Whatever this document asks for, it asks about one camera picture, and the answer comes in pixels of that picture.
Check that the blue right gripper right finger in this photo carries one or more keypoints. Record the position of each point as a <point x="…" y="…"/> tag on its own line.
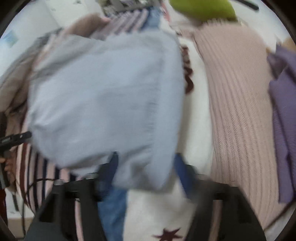
<point x="186" y="175"/>

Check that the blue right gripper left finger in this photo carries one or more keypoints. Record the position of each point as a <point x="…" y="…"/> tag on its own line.
<point x="106" y="174"/>

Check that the light blue jacket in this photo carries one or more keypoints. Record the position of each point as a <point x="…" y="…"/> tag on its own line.
<point x="90" y="98"/>

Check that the striped bed sheet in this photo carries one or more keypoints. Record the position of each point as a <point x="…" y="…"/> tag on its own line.
<point x="30" y="172"/>

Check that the white star blanket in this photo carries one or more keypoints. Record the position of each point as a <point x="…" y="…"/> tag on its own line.
<point x="168" y="215"/>

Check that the pink knitted pillow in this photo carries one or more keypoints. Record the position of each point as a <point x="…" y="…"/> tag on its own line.
<point x="241" y="112"/>

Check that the purple garment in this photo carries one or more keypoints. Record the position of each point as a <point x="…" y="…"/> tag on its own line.
<point x="282" y="93"/>

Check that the green plush pillow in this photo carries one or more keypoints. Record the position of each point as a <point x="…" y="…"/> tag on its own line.
<point x="205" y="10"/>

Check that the white headboard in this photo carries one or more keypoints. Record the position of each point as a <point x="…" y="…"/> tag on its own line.
<point x="264" y="21"/>

